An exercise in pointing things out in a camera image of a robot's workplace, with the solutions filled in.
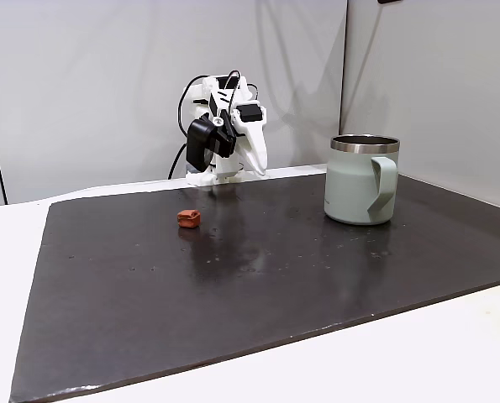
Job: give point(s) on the red-brown cube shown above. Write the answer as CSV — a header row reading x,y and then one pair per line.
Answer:
x,y
189,219

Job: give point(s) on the pale green steel-rimmed mug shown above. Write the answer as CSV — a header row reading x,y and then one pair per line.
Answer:
x,y
354,189

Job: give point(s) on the dark brown table mat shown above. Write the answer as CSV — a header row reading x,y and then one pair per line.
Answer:
x,y
249,273

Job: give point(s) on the black oval camera box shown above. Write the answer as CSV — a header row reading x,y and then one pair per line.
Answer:
x,y
200,142

